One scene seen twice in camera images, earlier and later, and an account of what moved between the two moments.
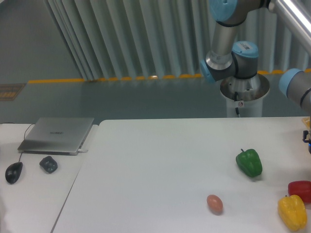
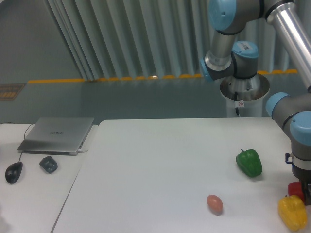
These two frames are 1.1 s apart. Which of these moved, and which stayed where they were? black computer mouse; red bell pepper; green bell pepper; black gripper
Moved: black gripper
Stayed: red bell pepper; black computer mouse; green bell pepper
